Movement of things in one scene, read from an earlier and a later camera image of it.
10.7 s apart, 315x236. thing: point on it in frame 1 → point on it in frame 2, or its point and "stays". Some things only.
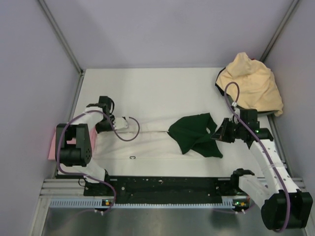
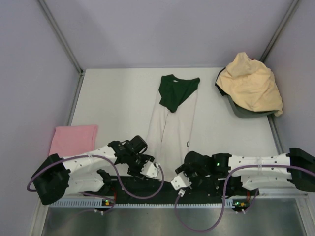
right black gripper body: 230,131 → 195,176
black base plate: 166,189 stays
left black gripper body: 104,125 → 136,163
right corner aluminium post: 292,8 stays
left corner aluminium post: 62,37 stays
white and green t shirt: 158,136 → 170,136
